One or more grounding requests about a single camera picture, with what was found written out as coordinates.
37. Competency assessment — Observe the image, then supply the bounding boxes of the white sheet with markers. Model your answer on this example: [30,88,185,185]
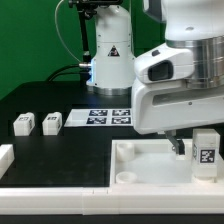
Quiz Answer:
[65,108,133,127]

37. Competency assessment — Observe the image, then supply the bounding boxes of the white U-shaped fence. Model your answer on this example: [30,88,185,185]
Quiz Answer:
[0,141,224,217]

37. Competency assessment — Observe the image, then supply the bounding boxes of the grey cable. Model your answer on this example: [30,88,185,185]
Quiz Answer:
[54,0,83,64]

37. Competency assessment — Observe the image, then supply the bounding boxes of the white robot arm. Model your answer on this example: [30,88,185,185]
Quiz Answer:
[87,0,224,149]

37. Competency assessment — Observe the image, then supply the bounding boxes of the white square table top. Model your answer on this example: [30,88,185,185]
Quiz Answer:
[110,139,224,185]

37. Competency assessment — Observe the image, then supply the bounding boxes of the black camera stand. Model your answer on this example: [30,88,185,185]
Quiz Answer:
[67,0,124,84]

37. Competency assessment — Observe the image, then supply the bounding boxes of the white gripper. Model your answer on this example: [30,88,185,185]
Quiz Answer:
[131,79,224,155]

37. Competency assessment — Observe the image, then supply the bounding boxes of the black cables at base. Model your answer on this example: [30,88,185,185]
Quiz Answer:
[45,64,91,83]

